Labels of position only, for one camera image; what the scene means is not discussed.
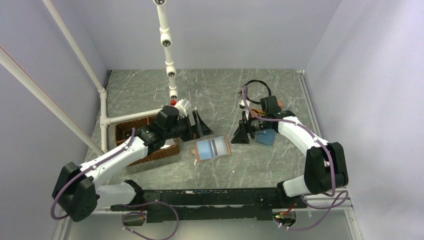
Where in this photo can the blue card holder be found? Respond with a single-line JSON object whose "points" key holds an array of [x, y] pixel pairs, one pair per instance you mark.
{"points": [[266, 137]]}

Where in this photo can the grey card in basket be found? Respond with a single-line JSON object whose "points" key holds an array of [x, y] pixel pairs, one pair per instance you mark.
{"points": [[169, 143]]}

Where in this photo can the mustard yellow card holder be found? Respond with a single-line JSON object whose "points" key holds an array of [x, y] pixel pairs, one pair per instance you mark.
{"points": [[258, 112]]}

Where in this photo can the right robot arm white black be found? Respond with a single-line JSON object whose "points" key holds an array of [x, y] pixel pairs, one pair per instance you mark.
{"points": [[325, 165]]}

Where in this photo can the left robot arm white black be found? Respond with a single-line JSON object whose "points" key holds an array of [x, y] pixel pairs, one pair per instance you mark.
{"points": [[78, 190]]}

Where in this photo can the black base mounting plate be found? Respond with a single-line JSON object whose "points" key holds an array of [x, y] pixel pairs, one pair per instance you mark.
{"points": [[212, 204]]}

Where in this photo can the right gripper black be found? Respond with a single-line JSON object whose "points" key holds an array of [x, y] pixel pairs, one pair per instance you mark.
{"points": [[240, 136]]}

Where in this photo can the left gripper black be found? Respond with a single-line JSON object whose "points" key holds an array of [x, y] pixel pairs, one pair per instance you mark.
{"points": [[191, 133]]}

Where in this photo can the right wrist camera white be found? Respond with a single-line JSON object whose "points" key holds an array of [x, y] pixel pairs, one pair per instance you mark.
{"points": [[242, 105]]}

